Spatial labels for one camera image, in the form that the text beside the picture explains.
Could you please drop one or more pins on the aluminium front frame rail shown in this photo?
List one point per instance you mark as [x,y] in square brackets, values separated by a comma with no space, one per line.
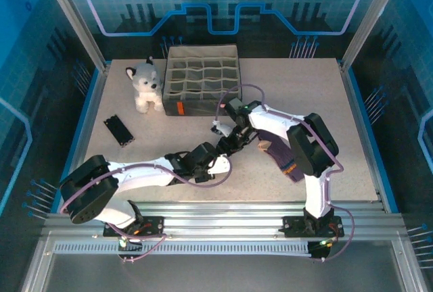
[220,217]

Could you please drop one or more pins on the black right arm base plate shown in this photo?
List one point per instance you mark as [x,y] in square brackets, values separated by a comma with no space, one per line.
[294,226]

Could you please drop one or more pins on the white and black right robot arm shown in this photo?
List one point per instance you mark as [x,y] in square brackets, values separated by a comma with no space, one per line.
[270,119]

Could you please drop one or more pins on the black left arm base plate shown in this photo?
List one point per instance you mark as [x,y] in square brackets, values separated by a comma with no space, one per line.
[155,224]

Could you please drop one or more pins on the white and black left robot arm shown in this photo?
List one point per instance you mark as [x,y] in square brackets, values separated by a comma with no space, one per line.
[142,173]

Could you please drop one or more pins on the grey white husky plush toy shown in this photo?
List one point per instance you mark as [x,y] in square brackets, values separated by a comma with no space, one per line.
[145,86]

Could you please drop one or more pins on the aluminium side rail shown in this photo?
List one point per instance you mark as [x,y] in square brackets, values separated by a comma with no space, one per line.
[84,136]
[366,136]

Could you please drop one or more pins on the aluminium frame post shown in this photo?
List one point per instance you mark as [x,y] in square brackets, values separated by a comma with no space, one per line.
[76,18]
[371,18]

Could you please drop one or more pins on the purple sock with beige toe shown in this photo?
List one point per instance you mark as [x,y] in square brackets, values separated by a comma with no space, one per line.
[282,157]

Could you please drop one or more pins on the grey fabric divided organizer box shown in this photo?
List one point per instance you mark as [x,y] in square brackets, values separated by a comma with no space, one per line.
[196,107]

